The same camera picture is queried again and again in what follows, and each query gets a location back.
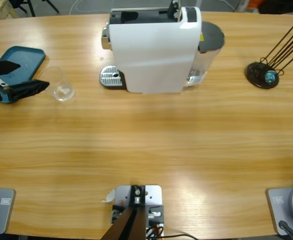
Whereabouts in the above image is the clear glass cup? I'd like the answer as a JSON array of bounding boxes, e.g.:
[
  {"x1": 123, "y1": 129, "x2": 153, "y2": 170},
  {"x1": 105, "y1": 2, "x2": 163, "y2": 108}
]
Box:
[{"x1": 38, "y1": 66, "x2": 76, "y2": 102}]

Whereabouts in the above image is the grey translucent machine lever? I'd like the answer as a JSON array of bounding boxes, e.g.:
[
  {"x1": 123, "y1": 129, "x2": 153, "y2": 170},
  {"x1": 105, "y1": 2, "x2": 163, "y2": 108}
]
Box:
[{"x1": 168, "y1": 0, "x2": 183, "y2": 22}]

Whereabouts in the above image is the white capsule coffee machine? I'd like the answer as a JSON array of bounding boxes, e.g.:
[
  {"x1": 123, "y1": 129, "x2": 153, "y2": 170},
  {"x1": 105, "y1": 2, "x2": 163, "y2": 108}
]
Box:
[{"x1": 101, "y1": 6, "x2": 202, "y2": 95}]

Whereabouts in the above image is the teal plastic tray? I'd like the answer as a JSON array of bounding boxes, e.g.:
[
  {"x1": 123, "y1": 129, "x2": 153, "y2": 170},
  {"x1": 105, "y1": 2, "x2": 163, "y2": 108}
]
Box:
[{"x1": 0, "y1": 46, "x2": 46, "y2": 105}]

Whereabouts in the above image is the black capsule stand with rods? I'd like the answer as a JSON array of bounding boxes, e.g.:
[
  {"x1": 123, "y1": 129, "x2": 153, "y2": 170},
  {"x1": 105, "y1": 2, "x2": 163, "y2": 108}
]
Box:
[{"x1": 245, "y1": 16, "x2": 293, "y2": 90}]

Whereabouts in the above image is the black tripod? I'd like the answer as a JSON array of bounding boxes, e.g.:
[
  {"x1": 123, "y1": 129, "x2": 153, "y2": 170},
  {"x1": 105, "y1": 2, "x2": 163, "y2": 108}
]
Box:
[{"x1": 10, "y1": 0, "x2": 61, "y2": 18}]

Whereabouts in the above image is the clear water tank black lid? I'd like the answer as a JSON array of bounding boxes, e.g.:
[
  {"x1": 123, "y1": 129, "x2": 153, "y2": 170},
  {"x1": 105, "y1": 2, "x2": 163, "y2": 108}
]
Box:
[{"x1": 185, "y1": 21, "x2": 226, "y2": 88}]

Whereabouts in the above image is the metal drip tray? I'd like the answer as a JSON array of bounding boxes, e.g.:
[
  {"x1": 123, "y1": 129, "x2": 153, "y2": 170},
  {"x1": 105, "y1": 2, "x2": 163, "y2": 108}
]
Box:
[{"x1": 100, "y1": 64, "x2": 127, "y2": 90}]

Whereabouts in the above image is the white tape scrap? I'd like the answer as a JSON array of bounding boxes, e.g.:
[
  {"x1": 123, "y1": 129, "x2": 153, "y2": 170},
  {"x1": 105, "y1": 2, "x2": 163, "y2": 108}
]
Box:
[{"x1": 101, "y1": 188, "x2": 116, "y2": 203}]

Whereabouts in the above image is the white straight floor cable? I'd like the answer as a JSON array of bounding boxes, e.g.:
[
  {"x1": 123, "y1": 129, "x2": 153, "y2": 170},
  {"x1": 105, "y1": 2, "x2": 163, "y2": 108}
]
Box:
[{"x1": 221, "y1": 0, "x2": 237, "y2": 12}]

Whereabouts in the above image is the white looped floor cable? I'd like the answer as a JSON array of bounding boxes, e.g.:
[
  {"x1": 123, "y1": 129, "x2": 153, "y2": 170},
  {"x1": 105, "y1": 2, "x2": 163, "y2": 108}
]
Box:
[{"x1": 70, "y1": 0, "x2": 104, "y2": 15}]

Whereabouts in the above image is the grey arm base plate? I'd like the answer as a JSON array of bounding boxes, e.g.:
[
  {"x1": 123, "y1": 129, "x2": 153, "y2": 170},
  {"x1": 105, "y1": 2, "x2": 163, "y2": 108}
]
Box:
[
  {"x1": 265, "y1": 184, "x2": 293, "y2": 236},
  {"x1": 0, "y1": 187, "x2": 16, "y2": 235}
]

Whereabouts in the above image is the black base cable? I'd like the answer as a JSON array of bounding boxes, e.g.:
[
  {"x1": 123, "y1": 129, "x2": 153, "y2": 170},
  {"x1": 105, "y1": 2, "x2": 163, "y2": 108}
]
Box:
[{"x1": 278, "y1": 220, "x2": 293, "y2": 240}]

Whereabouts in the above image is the black camera mount cable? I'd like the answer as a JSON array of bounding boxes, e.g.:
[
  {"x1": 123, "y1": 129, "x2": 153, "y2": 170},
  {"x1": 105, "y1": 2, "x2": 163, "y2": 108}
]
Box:
[{"x1": 161, "y1": 233, "x2": 199, "y2": 240}]

